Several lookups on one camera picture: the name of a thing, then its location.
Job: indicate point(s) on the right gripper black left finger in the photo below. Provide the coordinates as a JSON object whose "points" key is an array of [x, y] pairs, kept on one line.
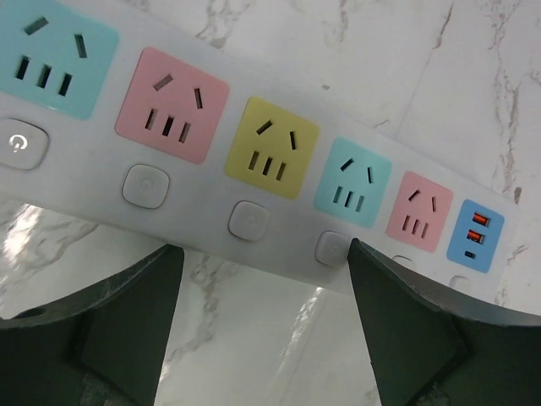
{"points": [[103, 345]]}

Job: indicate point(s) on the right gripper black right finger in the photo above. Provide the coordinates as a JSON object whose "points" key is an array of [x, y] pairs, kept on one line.
{"points": [[432, 345]]}

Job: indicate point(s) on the white power strip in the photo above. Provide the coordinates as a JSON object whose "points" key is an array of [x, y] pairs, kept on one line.
{"points": [[111, 115]]}

